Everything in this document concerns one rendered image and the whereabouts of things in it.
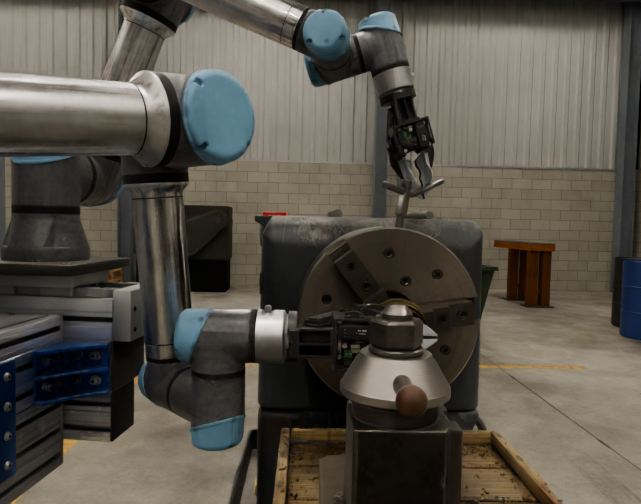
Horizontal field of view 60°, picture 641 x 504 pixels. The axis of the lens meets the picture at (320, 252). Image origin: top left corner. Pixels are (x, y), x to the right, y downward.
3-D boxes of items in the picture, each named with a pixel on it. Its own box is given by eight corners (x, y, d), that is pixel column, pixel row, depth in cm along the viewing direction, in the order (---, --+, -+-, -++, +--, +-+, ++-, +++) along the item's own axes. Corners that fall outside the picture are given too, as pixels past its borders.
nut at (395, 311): (365, 345, 42) (366, 299, 42) (417, 346, 42) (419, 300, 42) (371, 358, 38) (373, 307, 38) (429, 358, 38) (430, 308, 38)
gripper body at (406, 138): (399, 156, 105) (381, 94, 104) (391, 161, 113) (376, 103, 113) (437, 145, 105) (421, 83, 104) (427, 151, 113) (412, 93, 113)
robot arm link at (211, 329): (184, 359, 82) (185, 302, 82) (259, 361, 82) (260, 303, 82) (171, 374, 74) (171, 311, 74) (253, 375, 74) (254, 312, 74)
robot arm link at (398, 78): (370, 83, 113) (408, 72, 113) (376, 105, 113) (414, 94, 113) (374, 73, 105) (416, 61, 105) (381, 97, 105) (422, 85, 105)
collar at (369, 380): (336, 376, 44) (337, 339, 44) (436, 378, 44) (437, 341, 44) (343, 410, 36) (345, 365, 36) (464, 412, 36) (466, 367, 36)
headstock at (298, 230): (267, 344, 171) (269, 217, 168) (421, 347, 172) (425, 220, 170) (246, 409, 111) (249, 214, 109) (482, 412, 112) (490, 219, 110)
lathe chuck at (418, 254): (286, 381, 104) (311, 215, 103) (451, 403, 106) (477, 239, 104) (285, 396, 96) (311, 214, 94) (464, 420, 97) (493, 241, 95)
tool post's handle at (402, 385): (386, 399, 37) (387, 370, 37) (416, 400, 37) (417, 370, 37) (397, 423, 33) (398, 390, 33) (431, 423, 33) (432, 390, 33)
